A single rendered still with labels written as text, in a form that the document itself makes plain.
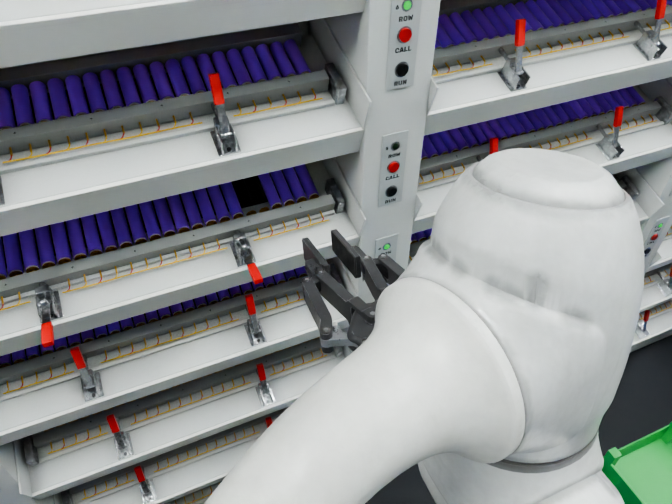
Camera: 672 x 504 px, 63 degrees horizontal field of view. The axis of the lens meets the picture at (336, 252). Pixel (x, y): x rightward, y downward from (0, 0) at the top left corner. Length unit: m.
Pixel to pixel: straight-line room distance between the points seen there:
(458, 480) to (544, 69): 0.69
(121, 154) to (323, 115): 0.26
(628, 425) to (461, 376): 1.62
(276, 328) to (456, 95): 0.48
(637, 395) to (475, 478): 1.59
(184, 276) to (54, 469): 0.47
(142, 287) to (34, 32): 0.36
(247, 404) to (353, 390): 0.86
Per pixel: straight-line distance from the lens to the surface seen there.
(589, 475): 0.39
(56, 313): 0.80
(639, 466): 1.40
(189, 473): 1.26
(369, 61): 0.70
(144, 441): 1.10
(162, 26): 0.62
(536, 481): 0.36
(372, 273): 0.59
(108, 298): 0.81
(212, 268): 0.81
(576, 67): 0.96
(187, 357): 0.94
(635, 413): 1.90
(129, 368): 0.95
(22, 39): 0.61
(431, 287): 0.26
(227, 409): 1.10
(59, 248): 0.84
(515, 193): 0.26
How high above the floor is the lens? 1.44
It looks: 43 degrees down
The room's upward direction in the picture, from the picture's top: straight up
